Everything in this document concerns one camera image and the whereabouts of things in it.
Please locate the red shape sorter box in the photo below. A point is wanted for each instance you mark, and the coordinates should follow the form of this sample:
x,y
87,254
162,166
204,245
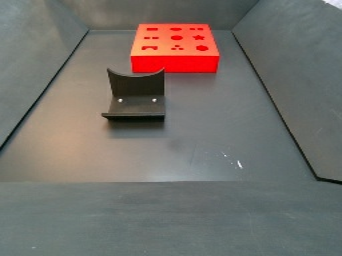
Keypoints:
x,y
180,48

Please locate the black curved holder bracket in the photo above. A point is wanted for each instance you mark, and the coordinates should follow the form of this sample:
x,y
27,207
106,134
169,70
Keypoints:
x,y
138,96

